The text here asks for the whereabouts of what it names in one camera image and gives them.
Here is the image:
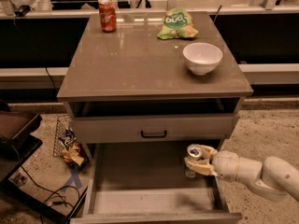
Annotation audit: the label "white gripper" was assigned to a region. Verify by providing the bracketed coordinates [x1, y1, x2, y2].
[184, 145, 240, 182]

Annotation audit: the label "black cable on floor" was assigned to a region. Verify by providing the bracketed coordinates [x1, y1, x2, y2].
[12, 147, 82, 224]

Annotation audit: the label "white bowl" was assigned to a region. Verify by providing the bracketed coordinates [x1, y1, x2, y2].
[182, 42, 223, 75]

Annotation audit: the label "open middle drawer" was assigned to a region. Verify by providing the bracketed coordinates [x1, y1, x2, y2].
[70, 142, 242, 224]

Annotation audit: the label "silver redbull can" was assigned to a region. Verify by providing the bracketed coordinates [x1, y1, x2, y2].
[185, 144, 203, 178]

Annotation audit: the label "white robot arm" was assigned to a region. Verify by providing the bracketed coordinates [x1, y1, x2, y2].
[184, 144, 299, 202]

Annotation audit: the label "snack bags in basket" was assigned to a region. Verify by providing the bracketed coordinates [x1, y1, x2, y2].
[58, 128, 86, 168]

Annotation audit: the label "blue tape cross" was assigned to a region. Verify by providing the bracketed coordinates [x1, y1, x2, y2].
[62, 168, 82, 192]

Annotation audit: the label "green chip bag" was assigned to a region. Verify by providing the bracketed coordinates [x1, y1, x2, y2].
[157, 8, 198, 40]

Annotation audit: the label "grey drawer cabinet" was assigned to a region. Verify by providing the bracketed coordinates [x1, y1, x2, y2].
[56, 10, 254, 163]

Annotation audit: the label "closed drawer with black handle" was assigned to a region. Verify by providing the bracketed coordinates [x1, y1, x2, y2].
[70, 114, 239, 144]

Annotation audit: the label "wire basket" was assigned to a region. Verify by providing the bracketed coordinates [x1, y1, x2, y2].
[53, 115, 70, 161]

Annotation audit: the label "dark cart at left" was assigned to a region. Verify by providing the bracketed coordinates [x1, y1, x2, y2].
[0, 101, 87, 224]

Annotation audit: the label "orange soda can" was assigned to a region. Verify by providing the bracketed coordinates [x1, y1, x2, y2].
[99, 0, 116, 33]

